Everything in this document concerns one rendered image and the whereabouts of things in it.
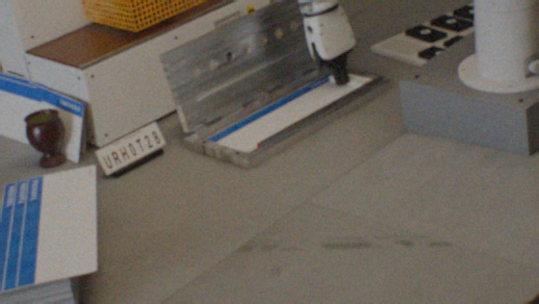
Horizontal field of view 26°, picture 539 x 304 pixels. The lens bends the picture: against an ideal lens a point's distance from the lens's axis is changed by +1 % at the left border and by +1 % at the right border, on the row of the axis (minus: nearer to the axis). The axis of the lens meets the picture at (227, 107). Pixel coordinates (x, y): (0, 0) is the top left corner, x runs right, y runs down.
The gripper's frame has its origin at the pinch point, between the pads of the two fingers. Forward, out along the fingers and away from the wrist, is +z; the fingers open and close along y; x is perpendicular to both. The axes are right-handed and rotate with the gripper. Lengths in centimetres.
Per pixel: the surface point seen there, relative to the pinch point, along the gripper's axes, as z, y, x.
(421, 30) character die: 1.5, 34.0, 6.0
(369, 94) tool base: 4.7, 0.0, -7.0
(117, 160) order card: -2, -51, 16
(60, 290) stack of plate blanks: 1, -92, -24
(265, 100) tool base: 0.2, -13.9, 10.7
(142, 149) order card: -1.2, -44.4, 16.3
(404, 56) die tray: 3.6, 21.4, 0.9
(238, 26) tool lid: -17.5, -14.5, 11.1
